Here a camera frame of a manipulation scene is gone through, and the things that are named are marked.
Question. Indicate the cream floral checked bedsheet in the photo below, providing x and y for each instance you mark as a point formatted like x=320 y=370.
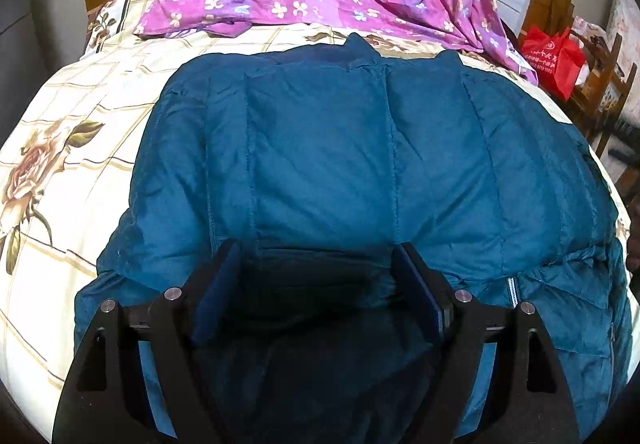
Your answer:
x=75 y=123

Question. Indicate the wooden chair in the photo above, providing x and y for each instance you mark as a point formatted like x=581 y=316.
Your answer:
x=607 y=83

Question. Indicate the teal quilted down jacket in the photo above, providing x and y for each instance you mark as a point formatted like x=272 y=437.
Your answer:
x=325 y=158

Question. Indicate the red shopping bag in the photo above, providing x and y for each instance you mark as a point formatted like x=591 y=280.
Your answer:
x=552 y=61

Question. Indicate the white lace curtain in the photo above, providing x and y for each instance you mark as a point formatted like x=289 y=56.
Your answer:
x=627 y=33

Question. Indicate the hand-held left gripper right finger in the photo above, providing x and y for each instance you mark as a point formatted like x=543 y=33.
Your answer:
x=420 y=294

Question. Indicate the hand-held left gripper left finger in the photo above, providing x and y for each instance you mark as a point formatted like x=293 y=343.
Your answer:
x=217 y=296

